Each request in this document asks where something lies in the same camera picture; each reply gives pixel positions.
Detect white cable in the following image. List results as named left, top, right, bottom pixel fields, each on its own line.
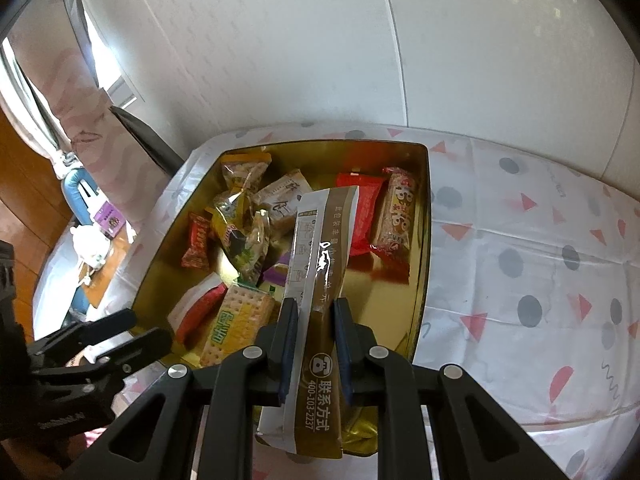
left=75, top=260, right=101, bottom=288

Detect yellow green snack packet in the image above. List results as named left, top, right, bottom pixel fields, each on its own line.
left=210, top=210, right=273, bottom=287

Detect window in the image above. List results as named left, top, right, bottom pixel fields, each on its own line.
left=82, top=10, right=138, bottom=106

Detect red foil snack packet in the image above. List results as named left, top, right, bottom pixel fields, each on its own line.
left=335, top=171, right=390, bottom=257

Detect pink patterned curtain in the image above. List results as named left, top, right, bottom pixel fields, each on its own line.
left=0, top=35, right=173, bottom=226

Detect green white cracker packet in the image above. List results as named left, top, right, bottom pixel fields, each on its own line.
left=200, top=282, right=276, bottom=368

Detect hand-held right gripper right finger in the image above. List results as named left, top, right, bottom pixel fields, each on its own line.
left=332, top=297, right=571, bottom=480

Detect cereal bar packet red ends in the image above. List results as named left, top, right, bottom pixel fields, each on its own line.
left=369, top=166, right=418, bottom=281

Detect clear peanut packet orange edges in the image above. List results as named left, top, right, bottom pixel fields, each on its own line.
left=212, top=186, right=253, bottom=233
left=221, top=152, right=273, bottom=196

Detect red white snack packet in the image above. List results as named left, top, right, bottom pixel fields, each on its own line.
left=167, top=271, right=229, bottom=346

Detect blue white object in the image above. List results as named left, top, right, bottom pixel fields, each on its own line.
left=61, top=166, right=101, bottom=226

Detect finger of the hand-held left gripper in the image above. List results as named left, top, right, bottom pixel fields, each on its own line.
left=30, top=308, right=138, bottom=361
left=95, top=328, right=172, bottom=386

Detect beige pastry packet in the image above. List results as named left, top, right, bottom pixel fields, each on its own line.
left=251, top=170, right=313, bottom=236

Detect white patterned tablecloth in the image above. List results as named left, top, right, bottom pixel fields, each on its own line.
left=32, top=122, right=640, bottom=480

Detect purple candy packet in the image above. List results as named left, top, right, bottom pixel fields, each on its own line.
left=262, top=252, right=292, bottom=286

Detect wooden side table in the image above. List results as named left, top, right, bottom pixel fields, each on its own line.
left=75, top=232, right=133, bottom=311

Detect dark chair back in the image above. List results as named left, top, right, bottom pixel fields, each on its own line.
left=110, top=105, right=186, bottom=181

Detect red patterned candy packet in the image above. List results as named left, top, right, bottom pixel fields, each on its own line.
left=181, top=211, right=216, bottom=271

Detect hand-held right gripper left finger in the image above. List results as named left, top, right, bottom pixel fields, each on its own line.
left=75, top=297, right=299, bottom=480

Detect gold metal tin box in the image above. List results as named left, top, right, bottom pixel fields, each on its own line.
left=131, top=138, right=432, bottom=458

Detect purple box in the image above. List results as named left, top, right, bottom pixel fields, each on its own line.
left=94, top=199, right=126, bottom=238

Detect white gold long sachet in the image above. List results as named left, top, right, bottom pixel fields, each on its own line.
left=255, top=185, right=361, bottom=461

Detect white rounded object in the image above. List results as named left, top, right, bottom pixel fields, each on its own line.
left=70, top=224, right=112, bottom=268

